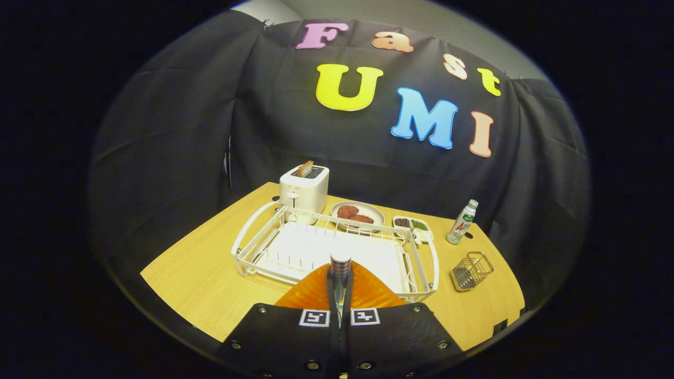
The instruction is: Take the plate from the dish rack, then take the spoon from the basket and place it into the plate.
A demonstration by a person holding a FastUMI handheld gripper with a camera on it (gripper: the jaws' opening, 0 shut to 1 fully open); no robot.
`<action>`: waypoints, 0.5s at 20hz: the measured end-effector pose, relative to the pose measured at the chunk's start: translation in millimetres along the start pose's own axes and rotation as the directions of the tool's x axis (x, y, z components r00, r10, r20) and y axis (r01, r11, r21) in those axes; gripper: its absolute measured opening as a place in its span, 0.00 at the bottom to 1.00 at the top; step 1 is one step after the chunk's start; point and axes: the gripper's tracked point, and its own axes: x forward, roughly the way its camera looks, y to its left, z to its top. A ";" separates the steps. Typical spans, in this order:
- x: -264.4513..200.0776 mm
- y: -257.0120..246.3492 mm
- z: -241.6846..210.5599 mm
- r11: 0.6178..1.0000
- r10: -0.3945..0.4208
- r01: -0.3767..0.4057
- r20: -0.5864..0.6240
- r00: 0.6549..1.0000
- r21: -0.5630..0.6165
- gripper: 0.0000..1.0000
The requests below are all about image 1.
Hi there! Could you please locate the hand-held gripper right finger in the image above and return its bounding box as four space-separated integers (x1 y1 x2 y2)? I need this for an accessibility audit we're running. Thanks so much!
340 262 464 377

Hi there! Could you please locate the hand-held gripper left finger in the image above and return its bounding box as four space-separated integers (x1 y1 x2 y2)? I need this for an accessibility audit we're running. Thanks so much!
221 262 340 377

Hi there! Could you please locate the white wire dish rack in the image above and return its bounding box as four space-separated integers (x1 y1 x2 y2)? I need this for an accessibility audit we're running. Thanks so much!
231 202 440 303

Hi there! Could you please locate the metal spoon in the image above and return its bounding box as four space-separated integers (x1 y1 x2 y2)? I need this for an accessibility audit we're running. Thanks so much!
330 250 352 327

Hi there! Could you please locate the metal wire basket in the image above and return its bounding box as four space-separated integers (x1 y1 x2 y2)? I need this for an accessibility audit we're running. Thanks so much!
450 251 494 292

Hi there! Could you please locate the grey plate with patties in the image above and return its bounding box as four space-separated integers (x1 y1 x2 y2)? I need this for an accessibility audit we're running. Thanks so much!
331 201 385 232

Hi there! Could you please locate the white divided snack tray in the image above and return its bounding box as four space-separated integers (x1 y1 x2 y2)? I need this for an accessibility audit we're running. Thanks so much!
393 216 434 244

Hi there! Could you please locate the white drink bottle green label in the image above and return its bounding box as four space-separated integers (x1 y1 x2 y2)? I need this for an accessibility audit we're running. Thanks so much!
446 199 479 245

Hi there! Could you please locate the white toaster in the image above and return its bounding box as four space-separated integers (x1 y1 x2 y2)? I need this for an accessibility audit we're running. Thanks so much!
279 164 330 217

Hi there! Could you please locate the black backdrop cloth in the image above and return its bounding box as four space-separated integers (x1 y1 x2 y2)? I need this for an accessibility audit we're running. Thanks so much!
87 11 590 316

